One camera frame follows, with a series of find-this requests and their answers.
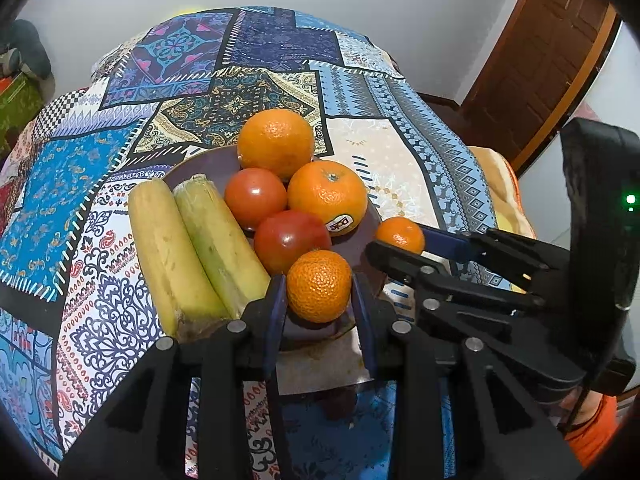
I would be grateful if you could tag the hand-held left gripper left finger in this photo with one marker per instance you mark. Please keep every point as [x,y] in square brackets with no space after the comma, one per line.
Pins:
[275,312]

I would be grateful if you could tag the brown wooden door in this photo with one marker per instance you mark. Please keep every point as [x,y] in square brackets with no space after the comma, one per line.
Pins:
[540,60]

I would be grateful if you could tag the patchwork printed blanket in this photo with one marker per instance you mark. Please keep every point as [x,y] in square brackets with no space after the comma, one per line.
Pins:
[75,185]

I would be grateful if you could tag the dark purple plate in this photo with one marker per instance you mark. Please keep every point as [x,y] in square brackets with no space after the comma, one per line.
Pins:
[210,166]

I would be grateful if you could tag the orange plush blanket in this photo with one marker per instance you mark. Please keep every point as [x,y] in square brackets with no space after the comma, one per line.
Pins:
[510,195]

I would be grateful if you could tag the large orange with sticker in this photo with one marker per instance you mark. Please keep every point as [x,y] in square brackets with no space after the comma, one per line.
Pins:
[325,192]

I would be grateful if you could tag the green box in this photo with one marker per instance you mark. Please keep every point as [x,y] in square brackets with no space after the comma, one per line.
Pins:
[17,105]

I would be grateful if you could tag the person's right forearm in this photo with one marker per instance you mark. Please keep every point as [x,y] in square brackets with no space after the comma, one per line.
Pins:
[597,427]

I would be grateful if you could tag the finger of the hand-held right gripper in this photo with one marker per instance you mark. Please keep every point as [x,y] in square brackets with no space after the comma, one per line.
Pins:
[400,260]
[445,242]

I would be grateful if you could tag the red tomato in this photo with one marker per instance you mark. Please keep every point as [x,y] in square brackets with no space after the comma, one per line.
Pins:
[255,197]
[287,242]

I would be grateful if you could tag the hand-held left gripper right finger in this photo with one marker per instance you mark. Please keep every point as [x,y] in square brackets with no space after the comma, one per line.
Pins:
[362,320]

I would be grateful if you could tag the small mandarin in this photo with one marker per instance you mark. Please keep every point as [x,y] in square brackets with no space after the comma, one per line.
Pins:
[399,234]
[319,285]

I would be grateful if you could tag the grey long pillow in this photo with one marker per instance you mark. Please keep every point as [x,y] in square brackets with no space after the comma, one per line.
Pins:
[25,47]

